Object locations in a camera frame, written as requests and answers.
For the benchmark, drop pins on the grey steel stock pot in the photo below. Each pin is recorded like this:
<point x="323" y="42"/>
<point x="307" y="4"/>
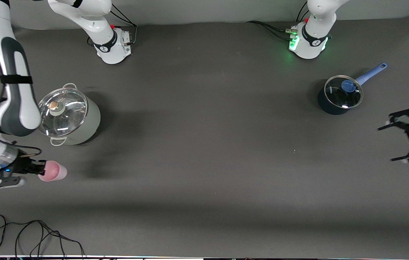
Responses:
<point x="89" y="122"/>

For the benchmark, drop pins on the glass lid with blue knob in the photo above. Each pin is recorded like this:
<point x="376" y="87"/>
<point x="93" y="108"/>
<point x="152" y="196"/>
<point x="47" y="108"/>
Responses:
<point x="338" y="95"/>

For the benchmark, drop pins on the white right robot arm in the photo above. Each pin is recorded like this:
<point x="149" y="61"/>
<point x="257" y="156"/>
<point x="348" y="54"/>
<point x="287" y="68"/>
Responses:
<point x="92" y="21"/>

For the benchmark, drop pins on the dark grey table cover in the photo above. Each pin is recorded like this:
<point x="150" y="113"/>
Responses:
<point x="204" y="162"/>

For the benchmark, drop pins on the dark blue saucepan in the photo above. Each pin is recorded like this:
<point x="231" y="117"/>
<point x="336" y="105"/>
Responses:
<point x="329" y="106"/>

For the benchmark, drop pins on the pink plastic cup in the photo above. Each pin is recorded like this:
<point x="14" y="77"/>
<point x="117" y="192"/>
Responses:
<point x="54" y="171"/>

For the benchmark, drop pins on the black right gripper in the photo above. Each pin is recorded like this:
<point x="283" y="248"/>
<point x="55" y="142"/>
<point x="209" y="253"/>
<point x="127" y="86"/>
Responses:
<point x="24" y="167"/>

